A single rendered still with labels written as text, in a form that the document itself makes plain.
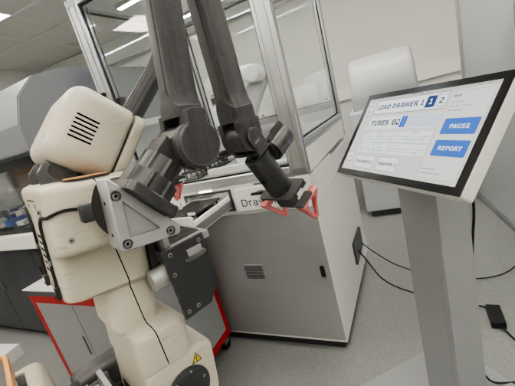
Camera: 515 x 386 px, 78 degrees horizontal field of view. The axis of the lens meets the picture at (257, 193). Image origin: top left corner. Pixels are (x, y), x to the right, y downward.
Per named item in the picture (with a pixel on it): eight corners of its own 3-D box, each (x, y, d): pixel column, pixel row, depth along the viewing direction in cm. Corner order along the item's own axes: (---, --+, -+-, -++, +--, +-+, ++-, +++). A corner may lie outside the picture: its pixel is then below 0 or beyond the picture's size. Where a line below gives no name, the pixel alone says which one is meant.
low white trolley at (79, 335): (177, 443, 138) (111, 293, 119) (86, 414, 167) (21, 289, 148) (237, 343, 188) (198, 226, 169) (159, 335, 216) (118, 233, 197)
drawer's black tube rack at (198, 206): (198, 229, 139) (194, 215, 138) (168, 231, 147) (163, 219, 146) (224, 209, 158) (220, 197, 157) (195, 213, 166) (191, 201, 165)
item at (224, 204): (196, 237, 131) (191, 224, 129) (150, 240, 143) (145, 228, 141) (239, 201, 165) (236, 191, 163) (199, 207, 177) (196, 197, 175)
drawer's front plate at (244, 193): (294, 204, 142) (289, 181, 139) (238, 211, 155) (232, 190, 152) (296, 204, 143) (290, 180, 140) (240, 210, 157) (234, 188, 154)
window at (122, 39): (290, 165, 140) (227, -87, 116) (148, 190, 179) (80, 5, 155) (290, 165, 140) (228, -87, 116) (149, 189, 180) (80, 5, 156)
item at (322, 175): (316, 205, 140) (309, 174, 136) (147, 223, 186) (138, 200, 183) (349, 154, 221) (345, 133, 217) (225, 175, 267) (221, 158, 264)
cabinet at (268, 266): (352, 354, 159) (318, 205, 139) (189, 336, 206) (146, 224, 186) (371, 256, 240) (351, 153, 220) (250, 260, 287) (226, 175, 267)
